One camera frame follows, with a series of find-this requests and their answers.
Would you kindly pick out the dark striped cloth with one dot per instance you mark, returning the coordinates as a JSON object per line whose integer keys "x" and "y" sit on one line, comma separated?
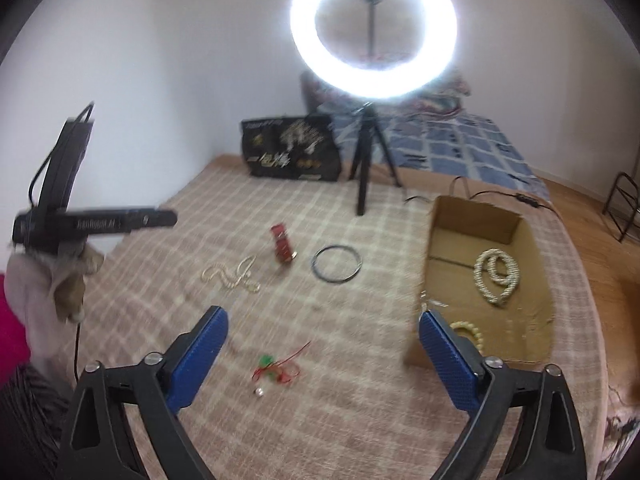
{"x": 30, "y": 430}

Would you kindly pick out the blue patterned bed sheet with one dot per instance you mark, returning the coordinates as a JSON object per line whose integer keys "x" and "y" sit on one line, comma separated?
{"x": 450, "y": 145}

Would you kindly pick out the black snack bag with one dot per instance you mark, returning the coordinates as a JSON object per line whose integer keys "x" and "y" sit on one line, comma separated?
{"x": 290, "y": 155}

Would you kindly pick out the purple floral cushion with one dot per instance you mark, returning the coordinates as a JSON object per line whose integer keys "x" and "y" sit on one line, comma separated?
{"x": 310, "y": 92}

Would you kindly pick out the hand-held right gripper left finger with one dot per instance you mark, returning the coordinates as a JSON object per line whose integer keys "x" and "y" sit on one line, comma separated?
{"x": 197, "y": 355}

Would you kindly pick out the person's left hand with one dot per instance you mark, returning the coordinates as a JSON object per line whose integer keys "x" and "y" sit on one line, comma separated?
{"x": 70, "y": 280}

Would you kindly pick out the black tripod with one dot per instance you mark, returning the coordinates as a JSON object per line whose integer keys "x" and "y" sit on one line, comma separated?
{"x": 365, "y": 160}

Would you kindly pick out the dark bangle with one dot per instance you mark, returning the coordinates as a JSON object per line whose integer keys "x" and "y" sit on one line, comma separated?
{"x": 316, "y": 267}

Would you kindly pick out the cardboard box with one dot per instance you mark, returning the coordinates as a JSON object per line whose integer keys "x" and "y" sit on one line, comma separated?
{"x": 450, "y": 260}

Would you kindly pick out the black clothes rack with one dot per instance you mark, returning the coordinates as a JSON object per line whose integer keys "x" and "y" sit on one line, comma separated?
{"x": 622, "y": 210}

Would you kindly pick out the black phone holder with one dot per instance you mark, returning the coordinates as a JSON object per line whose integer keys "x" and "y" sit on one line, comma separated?
{"x": 372, "y": 20}

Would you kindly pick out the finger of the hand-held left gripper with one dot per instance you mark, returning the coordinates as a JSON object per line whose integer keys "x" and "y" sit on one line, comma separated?
{"x": 161, "y": 218}

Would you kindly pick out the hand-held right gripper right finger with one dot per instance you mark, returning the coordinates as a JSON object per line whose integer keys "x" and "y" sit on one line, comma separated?
{"x": 445, "y": 360}

